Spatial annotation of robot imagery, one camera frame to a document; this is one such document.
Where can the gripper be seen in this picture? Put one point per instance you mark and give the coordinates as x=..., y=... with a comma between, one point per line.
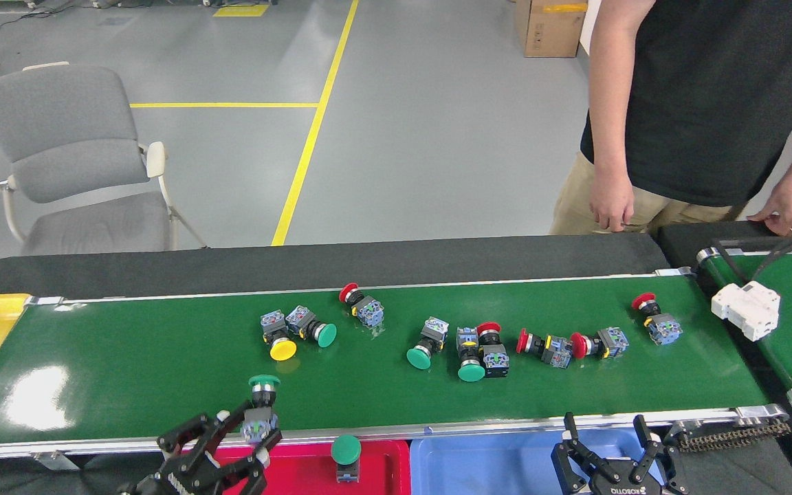
x=626, y=488
x=169, y=485

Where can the green mushroom push button switch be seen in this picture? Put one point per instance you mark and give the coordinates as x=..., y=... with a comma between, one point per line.
x=346, y=449
x=326, y=335
x=419, y=357
x=471, y=371
x=263, y=381

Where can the yellow mushroom push button switch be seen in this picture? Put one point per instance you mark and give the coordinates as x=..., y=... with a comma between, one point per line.
x=283, y=349

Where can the white circuit breaker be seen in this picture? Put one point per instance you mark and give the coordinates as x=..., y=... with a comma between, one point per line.
x=746, y=309

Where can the person's right forearm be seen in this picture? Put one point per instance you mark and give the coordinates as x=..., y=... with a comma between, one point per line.
x=612, y=124

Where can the red plastic tray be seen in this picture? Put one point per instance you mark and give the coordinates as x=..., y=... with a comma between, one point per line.
x=300, y=474

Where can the blue plastic tray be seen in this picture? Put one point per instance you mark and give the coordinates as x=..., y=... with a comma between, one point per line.
x=492, y=467

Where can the long green conveyor belt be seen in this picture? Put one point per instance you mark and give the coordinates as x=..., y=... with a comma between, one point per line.
x=368, y=399

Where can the person's right hand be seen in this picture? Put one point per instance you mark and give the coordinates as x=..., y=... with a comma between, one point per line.
x=612, y=199

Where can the grey office chair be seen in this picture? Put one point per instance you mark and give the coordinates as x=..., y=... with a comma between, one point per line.
x=59, y=117

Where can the person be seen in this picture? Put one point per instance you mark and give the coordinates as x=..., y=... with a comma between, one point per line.
x=712, y=103

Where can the cardboard box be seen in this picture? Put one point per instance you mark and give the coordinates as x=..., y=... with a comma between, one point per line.
x=547, y=31

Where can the black guide bracket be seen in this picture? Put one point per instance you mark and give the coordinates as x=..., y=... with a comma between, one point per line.
x=727, y=261

